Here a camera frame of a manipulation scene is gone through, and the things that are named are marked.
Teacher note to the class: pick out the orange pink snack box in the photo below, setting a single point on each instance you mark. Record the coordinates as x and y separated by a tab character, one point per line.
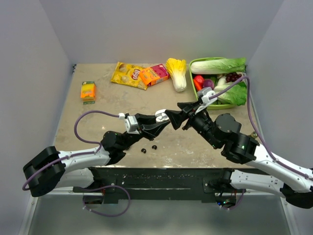
154	75

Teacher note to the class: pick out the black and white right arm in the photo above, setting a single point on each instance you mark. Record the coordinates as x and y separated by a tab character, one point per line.
279	177

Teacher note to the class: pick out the green plastic basket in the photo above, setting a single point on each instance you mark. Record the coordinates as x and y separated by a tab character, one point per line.
216	105

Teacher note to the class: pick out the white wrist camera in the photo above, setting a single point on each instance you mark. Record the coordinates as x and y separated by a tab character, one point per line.
130	122
206	97

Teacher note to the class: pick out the yellow chips bag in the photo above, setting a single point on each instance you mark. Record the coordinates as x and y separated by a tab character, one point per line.
128	74

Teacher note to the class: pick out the white earbud charging case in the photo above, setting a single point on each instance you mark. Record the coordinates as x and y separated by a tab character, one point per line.
161	116

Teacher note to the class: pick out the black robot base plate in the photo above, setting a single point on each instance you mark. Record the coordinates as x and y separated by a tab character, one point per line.
199	184

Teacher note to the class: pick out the orange red pepper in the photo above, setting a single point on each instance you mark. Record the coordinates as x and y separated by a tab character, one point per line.
198	84

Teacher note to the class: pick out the green glass bottle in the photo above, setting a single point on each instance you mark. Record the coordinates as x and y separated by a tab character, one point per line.
254	135

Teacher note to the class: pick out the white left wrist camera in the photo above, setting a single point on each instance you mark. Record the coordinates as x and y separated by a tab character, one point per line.
130	122

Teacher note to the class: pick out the yellow white napa cabbage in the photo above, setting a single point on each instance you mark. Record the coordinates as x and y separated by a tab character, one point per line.
177	71

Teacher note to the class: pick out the green leafy bok choy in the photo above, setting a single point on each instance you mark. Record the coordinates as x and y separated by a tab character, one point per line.
237	95

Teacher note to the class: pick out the orange yellow sponge pack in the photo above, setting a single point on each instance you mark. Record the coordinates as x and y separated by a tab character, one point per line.
88	92

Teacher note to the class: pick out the red apple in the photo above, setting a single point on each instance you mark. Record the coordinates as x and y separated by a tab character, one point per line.
199	79

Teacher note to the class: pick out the purple red onion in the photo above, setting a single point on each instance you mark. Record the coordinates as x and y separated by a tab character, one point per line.
208	83

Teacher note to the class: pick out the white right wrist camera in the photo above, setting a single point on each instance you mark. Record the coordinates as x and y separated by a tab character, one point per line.
206	97

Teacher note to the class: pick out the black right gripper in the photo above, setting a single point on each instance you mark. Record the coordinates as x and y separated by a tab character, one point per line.
176	117

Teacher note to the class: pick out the purple grapes bunch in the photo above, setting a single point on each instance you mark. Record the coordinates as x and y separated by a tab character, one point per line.
233	76

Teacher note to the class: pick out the long green white cabbage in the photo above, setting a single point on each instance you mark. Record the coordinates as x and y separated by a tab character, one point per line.
218	65

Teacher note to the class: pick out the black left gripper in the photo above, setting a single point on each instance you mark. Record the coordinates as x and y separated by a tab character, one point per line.
150	129

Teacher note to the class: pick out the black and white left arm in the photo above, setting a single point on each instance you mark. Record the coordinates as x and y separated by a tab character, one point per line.
52	169

